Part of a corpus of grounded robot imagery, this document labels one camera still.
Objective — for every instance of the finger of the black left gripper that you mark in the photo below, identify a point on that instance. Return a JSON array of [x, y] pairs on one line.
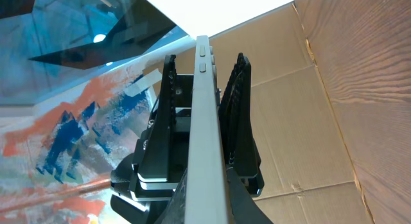
[[154, 166], [239, 149]]

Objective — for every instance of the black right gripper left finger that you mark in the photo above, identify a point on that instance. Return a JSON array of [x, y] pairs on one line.
[[175, 210]]

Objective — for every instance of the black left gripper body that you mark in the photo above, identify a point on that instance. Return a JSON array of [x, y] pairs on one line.
[[148, 184]]

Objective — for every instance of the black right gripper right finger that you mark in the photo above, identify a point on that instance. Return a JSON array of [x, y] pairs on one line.
[[244, 209]]

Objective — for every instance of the Galaxy S25 Ultra smartphone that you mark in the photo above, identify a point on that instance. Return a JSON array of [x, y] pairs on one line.
[[206, 194]]

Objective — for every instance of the brown cardboard panel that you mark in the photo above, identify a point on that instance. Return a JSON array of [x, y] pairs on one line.
[[307, 172]]

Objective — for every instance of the colourful painted poster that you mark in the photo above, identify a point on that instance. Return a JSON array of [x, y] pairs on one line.
[[56, 167]]

